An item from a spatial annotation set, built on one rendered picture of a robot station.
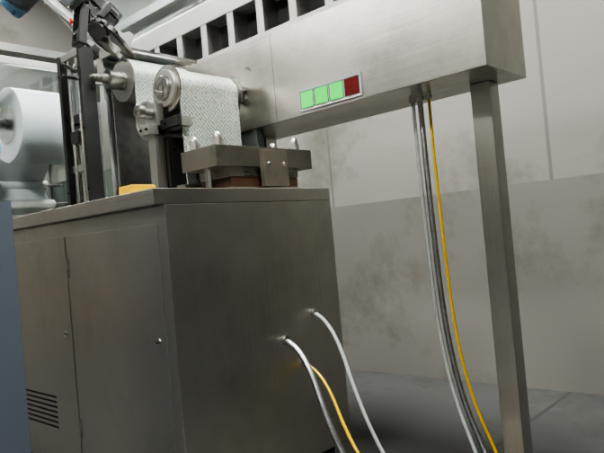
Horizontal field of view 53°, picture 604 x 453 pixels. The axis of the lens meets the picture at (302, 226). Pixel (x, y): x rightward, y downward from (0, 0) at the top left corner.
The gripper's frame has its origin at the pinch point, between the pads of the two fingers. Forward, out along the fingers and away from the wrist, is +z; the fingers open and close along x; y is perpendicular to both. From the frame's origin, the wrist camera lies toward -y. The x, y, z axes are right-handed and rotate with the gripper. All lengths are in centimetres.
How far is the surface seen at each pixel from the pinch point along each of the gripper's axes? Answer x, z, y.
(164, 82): -0.9, 13.1, 3.4
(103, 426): 8, 58, -89
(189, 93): -4.8, 20.1, 4.2
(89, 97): 28.5, 5.5, -1.7
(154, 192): -30, 16, -43
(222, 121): -4.7, 34.6, 6.3
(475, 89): -77, 61, 25
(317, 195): -30, 63, -6
